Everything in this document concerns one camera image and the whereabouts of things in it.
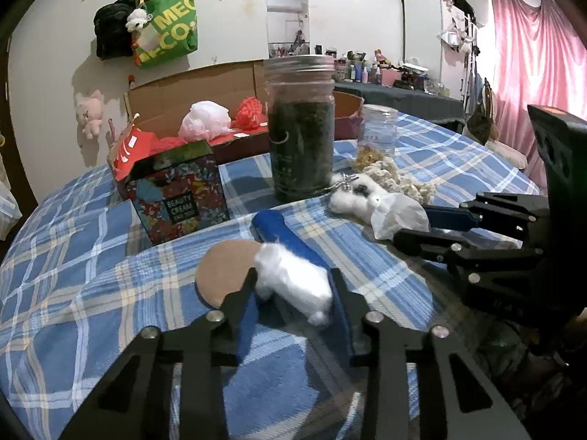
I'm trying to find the white plush bear keychain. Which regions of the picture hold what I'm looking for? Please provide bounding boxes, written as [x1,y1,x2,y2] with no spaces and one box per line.
[328,173,390,215]

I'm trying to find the small white plush charm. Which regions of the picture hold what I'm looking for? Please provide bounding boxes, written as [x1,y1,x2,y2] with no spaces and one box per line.
[126,8,150,33]

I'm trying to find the blue towel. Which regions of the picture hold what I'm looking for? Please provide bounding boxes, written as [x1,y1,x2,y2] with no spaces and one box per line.
[251,210,338,285]

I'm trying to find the small glass jar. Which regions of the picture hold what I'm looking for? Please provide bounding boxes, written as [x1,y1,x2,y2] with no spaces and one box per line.
[357,104,399,170]

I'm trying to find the floral tin box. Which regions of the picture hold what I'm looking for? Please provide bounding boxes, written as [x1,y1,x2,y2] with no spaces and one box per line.
[126,140,231,246]

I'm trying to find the white mesh bath pouf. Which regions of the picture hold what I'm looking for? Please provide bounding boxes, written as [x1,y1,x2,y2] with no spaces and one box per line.
[178,101,231,140]

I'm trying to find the white cotton roll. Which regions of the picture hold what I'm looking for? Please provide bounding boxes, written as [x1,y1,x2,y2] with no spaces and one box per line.
[254,242,335,326]

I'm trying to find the dark patterned cloth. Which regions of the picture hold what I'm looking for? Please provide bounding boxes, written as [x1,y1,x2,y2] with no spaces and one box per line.
[477,321,587,440]

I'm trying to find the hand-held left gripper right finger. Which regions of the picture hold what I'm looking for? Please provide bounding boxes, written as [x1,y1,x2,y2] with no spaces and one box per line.
[329,267,533,440]

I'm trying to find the desk with dark cloth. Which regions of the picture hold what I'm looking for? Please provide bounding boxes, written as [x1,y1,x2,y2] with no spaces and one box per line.
[335,80,466,124]

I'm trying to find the white paper sachet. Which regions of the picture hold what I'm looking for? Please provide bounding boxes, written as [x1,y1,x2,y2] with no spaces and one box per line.
[371,192,431,240]

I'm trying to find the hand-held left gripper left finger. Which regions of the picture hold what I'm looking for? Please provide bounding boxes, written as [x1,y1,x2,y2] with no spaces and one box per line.
[59,266,260,440]

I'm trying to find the black backpack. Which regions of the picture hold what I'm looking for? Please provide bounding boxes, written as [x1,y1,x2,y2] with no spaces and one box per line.
[93,0,138,60]

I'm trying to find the pink curtain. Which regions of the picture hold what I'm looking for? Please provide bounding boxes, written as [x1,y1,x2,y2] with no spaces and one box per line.
[486,0,587,179]

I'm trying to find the white wardrobe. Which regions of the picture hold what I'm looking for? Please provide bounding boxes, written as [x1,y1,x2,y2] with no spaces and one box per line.
[401,0,478,102]

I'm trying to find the large glass jar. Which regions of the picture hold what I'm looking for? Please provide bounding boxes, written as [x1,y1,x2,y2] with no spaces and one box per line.
[263,54,337,202]

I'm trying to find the pale pink pillow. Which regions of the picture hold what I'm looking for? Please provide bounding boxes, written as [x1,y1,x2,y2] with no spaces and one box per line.
[486,140,528,168]

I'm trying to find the green tote bag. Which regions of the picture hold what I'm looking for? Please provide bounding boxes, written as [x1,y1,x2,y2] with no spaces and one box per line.
[133,0,199,69]

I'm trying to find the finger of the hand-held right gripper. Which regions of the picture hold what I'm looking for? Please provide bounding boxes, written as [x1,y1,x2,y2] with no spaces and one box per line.
[424,191,550,240]
[393,228,547,309]

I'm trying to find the cream crochet piece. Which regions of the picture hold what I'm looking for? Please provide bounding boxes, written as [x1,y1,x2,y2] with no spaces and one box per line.
[355,156,437,203]

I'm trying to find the white hanging ornaments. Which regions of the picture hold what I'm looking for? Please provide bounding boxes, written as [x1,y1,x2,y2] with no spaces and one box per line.
[435,18,480,56]

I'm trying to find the pink plush toy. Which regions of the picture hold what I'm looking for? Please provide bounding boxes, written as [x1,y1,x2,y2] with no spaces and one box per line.
[74,89,104,138]

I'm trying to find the cardboard box red inside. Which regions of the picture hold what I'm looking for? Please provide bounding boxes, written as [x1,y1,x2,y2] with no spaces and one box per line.
[106,59,365,202]

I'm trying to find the blue plaid blanket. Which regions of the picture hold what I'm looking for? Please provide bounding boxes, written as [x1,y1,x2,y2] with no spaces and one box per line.
[0,110,542,440]

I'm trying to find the row of bottles and cosmetics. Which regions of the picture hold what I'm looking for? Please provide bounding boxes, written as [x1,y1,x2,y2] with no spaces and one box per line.
[312,46,450,97]

